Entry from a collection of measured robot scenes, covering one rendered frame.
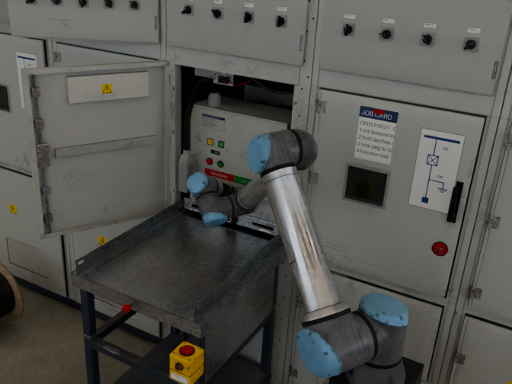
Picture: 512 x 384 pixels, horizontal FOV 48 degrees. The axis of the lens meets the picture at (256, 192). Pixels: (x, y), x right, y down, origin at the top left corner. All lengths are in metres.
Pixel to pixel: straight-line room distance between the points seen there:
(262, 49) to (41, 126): 0.95
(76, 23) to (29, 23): 0.20
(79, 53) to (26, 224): 1.19
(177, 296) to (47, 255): 1.55
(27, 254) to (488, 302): 2.64
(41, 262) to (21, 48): 1.27
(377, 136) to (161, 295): 1.01
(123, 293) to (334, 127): 1.02
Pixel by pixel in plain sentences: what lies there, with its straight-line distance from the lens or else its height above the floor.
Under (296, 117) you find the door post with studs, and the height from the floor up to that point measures 1.44.
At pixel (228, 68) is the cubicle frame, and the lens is 2.44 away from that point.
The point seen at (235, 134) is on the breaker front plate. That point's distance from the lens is 2.54.
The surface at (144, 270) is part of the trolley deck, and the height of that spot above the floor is 0.85.
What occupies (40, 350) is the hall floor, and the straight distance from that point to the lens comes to 3.40.
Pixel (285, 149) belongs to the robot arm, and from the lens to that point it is 1.73.
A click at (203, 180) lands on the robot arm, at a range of 2.24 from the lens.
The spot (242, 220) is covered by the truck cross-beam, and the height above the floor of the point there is 0.89.
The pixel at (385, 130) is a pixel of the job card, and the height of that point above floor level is 1.47.
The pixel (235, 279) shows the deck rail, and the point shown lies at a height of 0.88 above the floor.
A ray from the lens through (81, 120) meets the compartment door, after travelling 2.55.
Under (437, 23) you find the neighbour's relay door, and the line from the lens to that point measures 2.08.
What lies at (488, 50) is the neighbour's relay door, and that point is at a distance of 2.06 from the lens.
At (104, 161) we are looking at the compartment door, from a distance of 2.64.
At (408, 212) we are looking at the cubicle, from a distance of 2.26.
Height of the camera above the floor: 2.08
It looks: 24 degrees down
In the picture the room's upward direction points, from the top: 3 degrees clockwise
